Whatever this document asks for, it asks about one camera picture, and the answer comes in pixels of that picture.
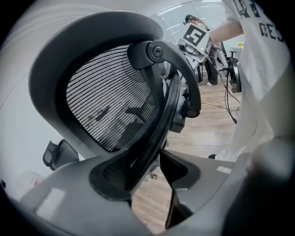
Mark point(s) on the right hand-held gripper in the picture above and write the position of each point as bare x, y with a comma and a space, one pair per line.
196, 37

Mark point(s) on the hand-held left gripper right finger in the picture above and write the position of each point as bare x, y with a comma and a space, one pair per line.
202, 182

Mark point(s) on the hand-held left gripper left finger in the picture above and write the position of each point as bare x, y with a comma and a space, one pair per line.
76, 202

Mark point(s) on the black office chair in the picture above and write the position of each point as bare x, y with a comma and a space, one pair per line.
110, 92

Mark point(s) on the person's right forearm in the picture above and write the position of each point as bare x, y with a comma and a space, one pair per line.
221, 31

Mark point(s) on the person's left shoe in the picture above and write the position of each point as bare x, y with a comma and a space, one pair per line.
213, 156

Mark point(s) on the black and white swivel chair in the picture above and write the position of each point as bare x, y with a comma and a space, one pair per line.
235, 73

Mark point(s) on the small yellow toy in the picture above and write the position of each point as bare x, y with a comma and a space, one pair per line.
240, 45

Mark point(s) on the person in white clothes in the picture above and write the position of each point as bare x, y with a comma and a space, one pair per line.
265, 46

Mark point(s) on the person's white trousers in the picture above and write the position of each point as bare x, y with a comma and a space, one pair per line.
253, 115

